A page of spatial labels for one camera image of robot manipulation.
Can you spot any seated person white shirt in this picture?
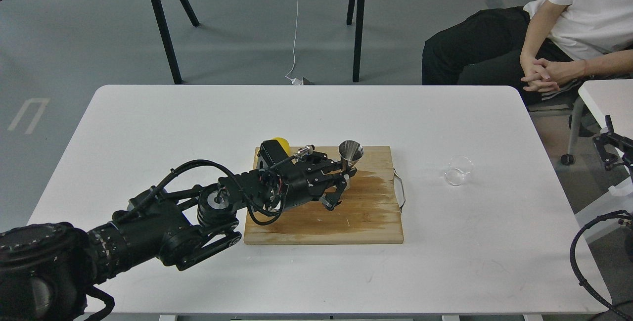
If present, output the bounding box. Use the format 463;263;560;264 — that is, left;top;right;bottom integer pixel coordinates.
421;0;633;105

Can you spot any wooden cutting board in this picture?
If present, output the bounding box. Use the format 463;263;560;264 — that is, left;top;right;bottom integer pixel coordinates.
243;146;404;246

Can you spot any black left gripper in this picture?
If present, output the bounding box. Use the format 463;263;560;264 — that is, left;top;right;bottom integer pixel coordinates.
256;140;357;211

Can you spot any small clear glass cup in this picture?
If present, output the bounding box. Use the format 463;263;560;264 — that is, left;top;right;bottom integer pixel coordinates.
445;156;474;186

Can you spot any office chair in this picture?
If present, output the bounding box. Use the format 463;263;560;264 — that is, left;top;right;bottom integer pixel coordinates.
527;79;595;166

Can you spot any white cable on floor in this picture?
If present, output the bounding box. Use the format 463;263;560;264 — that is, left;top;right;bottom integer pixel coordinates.
284;0;314;86

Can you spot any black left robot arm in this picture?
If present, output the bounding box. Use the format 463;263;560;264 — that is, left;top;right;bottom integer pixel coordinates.
0;138;364;321

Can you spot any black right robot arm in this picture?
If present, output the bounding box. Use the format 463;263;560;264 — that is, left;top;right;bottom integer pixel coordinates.
569;115;633;321

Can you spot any yellow lemon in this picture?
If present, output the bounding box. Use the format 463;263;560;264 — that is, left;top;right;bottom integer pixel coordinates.
272;137;292;156

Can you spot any steel double jigger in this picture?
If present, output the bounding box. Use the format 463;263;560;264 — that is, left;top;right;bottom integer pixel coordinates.
339;140;364;190

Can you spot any white side table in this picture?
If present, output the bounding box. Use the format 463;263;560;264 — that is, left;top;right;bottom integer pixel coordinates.
579;79;633;139

